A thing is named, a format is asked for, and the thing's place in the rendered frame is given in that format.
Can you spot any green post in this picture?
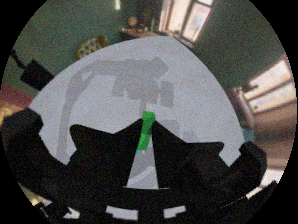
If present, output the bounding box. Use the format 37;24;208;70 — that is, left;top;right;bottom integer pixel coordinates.
137;111;156;151

